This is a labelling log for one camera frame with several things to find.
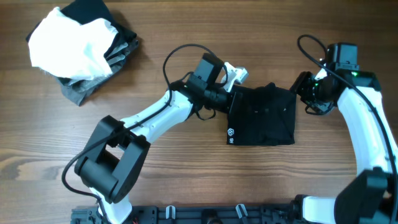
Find black polo shirt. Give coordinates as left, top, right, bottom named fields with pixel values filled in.
left=226, top=83, right=297, bottom=146

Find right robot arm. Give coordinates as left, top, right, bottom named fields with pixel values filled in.
left=291, top=42, right=397, bottom=223

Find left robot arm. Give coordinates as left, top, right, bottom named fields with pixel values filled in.
left=74, top=53, right=248, bottom=223

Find grey folded garment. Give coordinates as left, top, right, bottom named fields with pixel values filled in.
left=53, top=39, right=139, bottom=106

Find white folded cloth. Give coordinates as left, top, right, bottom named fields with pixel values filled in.
left=28, top=7, right=118, bottom=80

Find right black cable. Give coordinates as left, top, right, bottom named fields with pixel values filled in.
left=297, top=34, right=398, bottom=187

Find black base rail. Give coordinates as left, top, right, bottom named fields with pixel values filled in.
left=70, top=203, right=307, bottom=224

